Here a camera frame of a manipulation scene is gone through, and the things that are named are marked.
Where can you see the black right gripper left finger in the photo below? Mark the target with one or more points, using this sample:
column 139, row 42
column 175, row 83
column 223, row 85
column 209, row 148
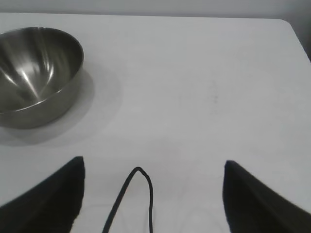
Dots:
column 46, row 204

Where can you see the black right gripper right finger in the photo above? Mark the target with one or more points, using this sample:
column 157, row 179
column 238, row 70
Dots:
column 257, row 206

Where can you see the stainless steel mixing bowl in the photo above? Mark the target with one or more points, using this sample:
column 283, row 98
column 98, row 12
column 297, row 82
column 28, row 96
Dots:
column 36, row 72

